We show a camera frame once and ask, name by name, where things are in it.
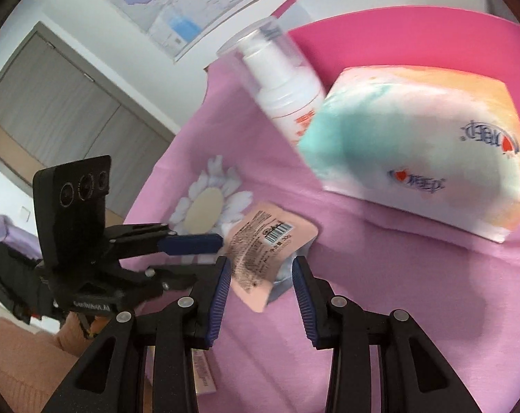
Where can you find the pink tube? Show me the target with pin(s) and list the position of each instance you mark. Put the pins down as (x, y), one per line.
(204, 372)

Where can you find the pink storage box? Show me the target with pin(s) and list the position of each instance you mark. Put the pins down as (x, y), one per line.
(393, 38)

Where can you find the pastel tissue pack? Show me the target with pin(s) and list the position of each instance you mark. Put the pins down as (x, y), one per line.
(393, 146)

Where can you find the grey wardrobe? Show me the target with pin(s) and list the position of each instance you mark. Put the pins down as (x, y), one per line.
(49, 103)

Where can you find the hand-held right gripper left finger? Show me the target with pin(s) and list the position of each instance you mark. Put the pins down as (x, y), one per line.
(217, 305)

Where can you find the black bag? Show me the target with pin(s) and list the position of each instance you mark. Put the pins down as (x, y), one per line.
(6, 277)

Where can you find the pink pouch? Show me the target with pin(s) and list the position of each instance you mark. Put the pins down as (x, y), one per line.
(260, 249)

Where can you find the purple cloth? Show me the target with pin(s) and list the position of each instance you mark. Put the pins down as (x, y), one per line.
(8, 231)

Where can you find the white pump bottle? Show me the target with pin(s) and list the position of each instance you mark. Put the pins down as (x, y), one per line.
(286, 94)

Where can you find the person's left forearm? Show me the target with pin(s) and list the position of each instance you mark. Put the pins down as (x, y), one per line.
(19, 365)

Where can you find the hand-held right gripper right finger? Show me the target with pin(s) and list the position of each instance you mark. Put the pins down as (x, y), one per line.
(301, 297)

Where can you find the white wall switch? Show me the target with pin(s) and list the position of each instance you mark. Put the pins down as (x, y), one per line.
(25, 214)

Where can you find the person's left hand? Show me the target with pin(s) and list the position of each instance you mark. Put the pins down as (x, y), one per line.
(75, 333)

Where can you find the pink printed bedsheet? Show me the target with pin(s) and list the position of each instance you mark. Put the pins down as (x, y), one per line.
(415, 288)

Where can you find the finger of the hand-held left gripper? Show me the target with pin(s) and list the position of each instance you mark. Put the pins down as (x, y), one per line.
(167, 285)
(191, 243)

